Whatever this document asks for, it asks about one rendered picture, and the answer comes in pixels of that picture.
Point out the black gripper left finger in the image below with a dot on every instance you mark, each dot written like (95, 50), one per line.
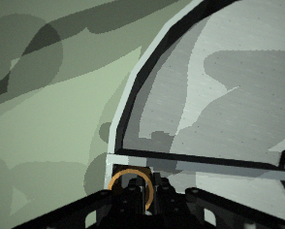
(112, 212)

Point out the bronze bushing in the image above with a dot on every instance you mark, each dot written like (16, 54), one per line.
(144, 172)

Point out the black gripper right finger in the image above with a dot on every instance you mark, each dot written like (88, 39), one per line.
(186, 211)

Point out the grey round turntable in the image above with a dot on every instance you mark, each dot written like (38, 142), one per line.
(210, 100)

